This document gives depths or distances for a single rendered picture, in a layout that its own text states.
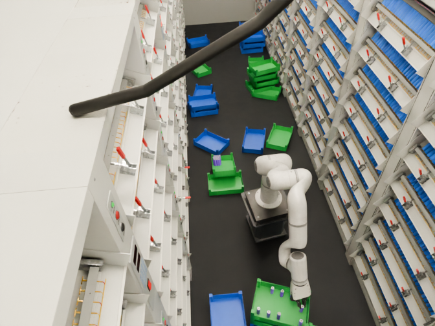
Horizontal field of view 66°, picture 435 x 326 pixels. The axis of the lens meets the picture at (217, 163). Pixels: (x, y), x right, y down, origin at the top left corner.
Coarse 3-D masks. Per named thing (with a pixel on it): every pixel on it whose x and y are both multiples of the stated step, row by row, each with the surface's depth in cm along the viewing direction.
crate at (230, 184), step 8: (208, 176) 294; (232, 176) 299; (240, 176) 298; (208, 184) 287; (216, 184) 294; (224, 184) 293; (232, 184) 293; (240, 184) 292; (216, 192) 283; (224, 192) 284; (232, 192) 285; (240, 192) 285
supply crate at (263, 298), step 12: (264, 288) 193; (276, 288) 193; (288, 288) 189; (264, 300) 189; (276, 300) 188; (288, 300) 188; (300, 300) 188; (252, 312) 177; (264, 312) 184; (276, 312) 184; (288, 312) 183; (300, 312) 183; (276, 324) 179; (288, 324) 174
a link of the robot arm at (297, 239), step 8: (288, 224) 163; (304, 224) 158; (296, 232) 159; (304, 232) 160; (288, 240) 166; (296, 240) 161; (304, 240) 161; (280, 248) 171; (288, 248) 172; (296, 248) 163; (280, 256) 173; (288, 256) 173; (280, 264) 176
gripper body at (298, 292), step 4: (292, 284) 173; (308, 284) 173; (292, 288) 173; (296, 288) 172; (300, 288) 172; (304, 288) 173; (308, 288) 174; (292, 292) 174; (296, 292) 173; (300, 292) 173; (304, 292) 174; (308, 292) 175; (296, 296) 174; (300, 296) 174; (304, 296) 175
